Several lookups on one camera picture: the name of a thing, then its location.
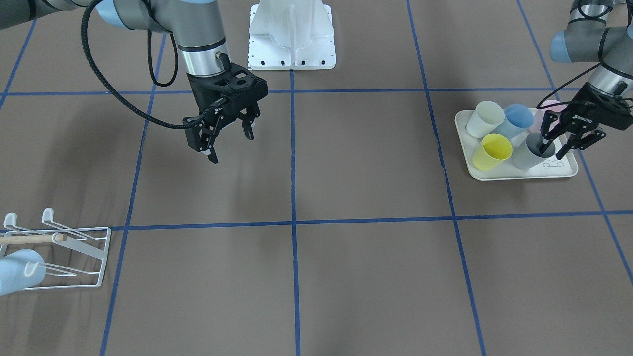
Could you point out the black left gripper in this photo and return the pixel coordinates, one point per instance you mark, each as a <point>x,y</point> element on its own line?
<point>585,113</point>

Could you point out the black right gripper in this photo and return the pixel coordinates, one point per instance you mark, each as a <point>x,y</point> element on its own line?
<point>202,105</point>

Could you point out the grey plastic cup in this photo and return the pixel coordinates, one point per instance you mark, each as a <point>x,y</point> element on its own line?
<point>527,156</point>

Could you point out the light blue plastic cup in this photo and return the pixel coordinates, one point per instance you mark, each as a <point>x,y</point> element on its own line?
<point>22,269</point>

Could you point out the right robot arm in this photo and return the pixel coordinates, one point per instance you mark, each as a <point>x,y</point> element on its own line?
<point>195,29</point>

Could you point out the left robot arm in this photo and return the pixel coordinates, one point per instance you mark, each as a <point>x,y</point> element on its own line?
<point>588,38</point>

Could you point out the pink plastic cup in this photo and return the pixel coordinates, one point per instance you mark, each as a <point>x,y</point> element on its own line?
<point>539,114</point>

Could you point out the yellow plastic cup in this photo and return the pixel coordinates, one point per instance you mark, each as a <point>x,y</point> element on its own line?
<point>493,150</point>

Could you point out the cream plastic cup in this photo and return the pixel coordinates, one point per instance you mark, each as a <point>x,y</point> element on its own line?
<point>485,118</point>

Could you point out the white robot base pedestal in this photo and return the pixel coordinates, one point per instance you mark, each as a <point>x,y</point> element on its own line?
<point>291,35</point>

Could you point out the white wire cup rack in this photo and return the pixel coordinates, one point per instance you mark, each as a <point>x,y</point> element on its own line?
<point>74,257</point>

